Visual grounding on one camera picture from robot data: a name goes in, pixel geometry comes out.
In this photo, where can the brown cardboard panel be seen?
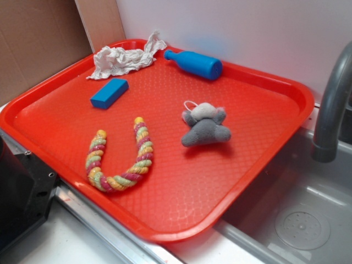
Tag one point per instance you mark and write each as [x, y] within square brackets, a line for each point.
[41, 38]

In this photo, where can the multicolored twisted rope toy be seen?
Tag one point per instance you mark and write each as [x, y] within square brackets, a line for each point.
[131, 176]

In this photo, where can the grey sink faucet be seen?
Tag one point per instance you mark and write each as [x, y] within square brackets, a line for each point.
[334, 117]

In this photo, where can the blue plastic bottle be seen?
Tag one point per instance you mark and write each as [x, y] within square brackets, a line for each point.
[198, 64]

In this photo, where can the grey toy sink basin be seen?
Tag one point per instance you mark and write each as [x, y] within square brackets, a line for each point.
[296, 210]

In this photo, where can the crumpled white paper towel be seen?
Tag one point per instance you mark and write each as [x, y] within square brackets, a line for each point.
[118, 61]

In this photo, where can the red plastic tray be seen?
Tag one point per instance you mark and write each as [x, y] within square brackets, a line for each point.
[186, 189]

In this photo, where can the blue rectangular block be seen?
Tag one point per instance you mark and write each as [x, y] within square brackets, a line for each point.
[109, 93]

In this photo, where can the grey plush mouse toy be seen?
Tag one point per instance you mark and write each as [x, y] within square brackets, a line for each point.
[205, 123]

